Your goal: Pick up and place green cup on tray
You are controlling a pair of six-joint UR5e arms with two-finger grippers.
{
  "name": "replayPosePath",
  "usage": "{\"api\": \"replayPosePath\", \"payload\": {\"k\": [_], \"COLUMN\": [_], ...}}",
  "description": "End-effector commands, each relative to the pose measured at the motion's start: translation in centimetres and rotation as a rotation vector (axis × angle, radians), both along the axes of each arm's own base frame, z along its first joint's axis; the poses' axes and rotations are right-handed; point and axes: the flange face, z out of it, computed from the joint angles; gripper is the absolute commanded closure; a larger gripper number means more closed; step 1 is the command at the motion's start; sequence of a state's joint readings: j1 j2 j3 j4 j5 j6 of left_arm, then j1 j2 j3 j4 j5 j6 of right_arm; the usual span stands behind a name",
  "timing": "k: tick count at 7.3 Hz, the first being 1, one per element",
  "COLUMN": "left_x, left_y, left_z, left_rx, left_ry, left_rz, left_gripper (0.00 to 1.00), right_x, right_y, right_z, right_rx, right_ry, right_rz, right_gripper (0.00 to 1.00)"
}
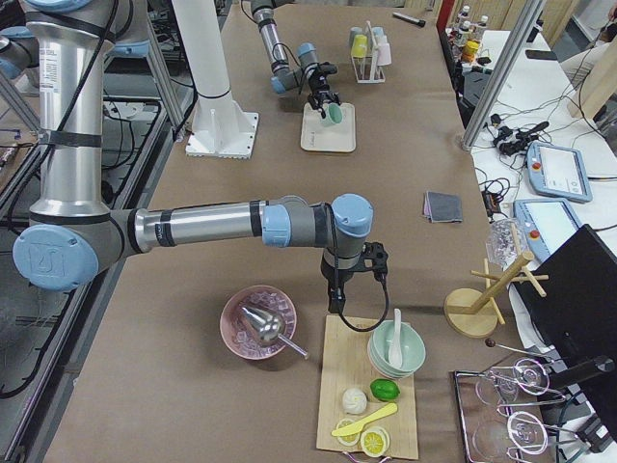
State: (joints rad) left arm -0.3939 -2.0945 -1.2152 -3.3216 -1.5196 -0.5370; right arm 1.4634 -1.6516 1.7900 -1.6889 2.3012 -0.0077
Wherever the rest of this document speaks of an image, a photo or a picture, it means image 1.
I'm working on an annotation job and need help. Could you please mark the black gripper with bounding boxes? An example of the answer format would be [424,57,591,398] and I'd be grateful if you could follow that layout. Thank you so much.
[308,76,340,121]
[320,259,366,312]

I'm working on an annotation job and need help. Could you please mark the green cup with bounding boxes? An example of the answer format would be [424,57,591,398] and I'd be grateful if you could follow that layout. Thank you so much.
[321,103,343,127]

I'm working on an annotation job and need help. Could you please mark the cream rabbit tray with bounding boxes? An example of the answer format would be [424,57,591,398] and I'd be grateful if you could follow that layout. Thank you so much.
[300,102,356,152]

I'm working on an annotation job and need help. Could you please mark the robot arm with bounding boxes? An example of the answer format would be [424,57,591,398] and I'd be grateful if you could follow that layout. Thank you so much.
[13,1,387,313]
[251,0,343,124]

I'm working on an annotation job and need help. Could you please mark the yellow cup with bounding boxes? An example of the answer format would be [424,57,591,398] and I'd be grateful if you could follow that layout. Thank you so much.
[350,34,368,59]

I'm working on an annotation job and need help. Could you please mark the pink cup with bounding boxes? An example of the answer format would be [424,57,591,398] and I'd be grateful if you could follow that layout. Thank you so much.
[377,42,391,67]

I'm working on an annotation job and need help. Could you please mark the grey cup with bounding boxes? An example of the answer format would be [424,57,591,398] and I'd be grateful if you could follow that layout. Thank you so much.
[349,26,363,43]

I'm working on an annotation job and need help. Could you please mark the cream cup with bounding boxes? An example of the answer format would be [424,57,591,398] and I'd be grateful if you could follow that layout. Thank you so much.
[373,35,389,48]

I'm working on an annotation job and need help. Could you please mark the light blue cup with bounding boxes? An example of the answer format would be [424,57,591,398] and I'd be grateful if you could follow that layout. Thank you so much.
[372,26,385,37]

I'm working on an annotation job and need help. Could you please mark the metal scoop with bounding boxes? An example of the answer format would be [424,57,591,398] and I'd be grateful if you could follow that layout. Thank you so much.
[240,305,309,360]

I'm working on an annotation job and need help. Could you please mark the wooden cutting board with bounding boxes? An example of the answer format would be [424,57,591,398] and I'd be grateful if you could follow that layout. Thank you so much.
[316,315,419,460]

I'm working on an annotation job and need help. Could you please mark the white ceramic spoon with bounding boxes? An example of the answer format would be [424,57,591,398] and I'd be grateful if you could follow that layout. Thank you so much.
[388,308,403,369]

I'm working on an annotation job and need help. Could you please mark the stacked green bowls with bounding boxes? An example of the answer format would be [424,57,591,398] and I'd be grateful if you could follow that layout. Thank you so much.
[367,319,427,380]

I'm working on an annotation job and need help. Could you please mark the pink bowl with ice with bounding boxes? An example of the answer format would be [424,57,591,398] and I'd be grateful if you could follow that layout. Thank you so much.
[220,285,297,360]

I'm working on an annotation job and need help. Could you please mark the green lime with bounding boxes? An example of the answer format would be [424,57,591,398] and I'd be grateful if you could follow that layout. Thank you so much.
[370,378,401,401]

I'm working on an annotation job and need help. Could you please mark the folded grey cloth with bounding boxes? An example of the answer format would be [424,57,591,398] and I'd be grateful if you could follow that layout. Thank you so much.
[423,191,463,223]

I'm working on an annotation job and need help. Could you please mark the wooden mug tree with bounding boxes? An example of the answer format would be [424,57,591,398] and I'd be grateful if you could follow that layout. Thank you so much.
[444,222,549,339]

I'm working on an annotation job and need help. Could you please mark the yellow plastic knife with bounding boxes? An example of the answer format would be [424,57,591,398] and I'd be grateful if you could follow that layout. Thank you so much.
[331,403,398,437]

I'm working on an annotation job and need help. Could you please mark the lemon slice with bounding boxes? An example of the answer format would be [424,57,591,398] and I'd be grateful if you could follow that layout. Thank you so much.
[360,426,390,458]

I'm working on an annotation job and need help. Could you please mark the clear textured glass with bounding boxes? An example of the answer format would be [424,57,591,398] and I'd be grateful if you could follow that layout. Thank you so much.
[486,219,519,268]

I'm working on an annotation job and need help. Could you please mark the black wine glass rack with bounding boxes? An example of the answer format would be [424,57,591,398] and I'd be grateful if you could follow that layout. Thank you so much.
[450,339,617,463]

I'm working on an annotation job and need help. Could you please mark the near blue teach pendant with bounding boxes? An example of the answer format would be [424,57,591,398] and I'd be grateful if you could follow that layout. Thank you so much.
[513,198,582,262]

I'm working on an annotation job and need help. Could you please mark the blue teach pendant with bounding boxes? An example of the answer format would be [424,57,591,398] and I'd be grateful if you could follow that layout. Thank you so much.
[513,198,582,262]
[526,141,593,204]

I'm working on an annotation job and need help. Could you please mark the far blue teach pendant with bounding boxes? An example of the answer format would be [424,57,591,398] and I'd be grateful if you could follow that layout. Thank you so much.
[526,141,593,204]

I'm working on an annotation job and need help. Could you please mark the black monitor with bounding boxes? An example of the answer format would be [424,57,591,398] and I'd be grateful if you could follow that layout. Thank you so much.
[515,225,616,428]

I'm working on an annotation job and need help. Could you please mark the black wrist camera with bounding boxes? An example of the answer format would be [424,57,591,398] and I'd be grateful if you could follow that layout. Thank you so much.
[316,62,337,77]
[362,242,389,284]

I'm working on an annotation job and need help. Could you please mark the white wire cup rack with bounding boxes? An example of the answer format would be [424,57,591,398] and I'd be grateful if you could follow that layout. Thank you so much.
[350,21,386,84]

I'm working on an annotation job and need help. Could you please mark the aluminium frame post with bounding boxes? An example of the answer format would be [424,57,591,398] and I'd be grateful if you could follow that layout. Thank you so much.
[461,0,546,151]

